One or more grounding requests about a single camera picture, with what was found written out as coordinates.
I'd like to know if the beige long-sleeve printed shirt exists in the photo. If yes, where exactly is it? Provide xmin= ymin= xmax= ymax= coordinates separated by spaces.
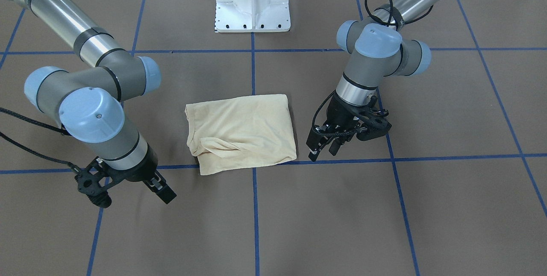
xmin=184 ymin=94 xmax=297 ymax=176

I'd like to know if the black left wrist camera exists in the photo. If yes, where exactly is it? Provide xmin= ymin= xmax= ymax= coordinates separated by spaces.
xmin=350 ymin=104 xmax=391 ymax=141

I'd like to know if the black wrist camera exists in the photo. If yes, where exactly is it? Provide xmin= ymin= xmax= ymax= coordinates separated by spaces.
xmin=350 ymin=104 xmax=391 ymax=141
xmin=70 ymin=157 xmax=112 ymax=208

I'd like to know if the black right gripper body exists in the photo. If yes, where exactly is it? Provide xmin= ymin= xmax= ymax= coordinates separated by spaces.
xmin=112 ymin=145 xmax=159 ymax=182

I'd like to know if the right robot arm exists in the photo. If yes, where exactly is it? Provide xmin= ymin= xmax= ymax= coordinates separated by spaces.
xmin=8 ymin=0 xmax=176 ymax=208

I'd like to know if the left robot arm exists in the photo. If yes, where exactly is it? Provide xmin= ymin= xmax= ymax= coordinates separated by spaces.
xmin=306 ymin=0 xmax=440 ymax=161

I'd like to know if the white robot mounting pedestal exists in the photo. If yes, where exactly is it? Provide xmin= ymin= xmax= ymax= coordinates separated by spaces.
xmin=215 ymin=0 xmax=291 ymax=33

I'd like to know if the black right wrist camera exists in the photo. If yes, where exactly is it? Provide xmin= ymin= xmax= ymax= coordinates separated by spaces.
xmin=70 ymin=157 xmax=112 ymax=208

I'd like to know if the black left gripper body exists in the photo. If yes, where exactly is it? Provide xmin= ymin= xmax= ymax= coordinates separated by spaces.
xmin=321 ymin=93 xmax=368 ymax=140

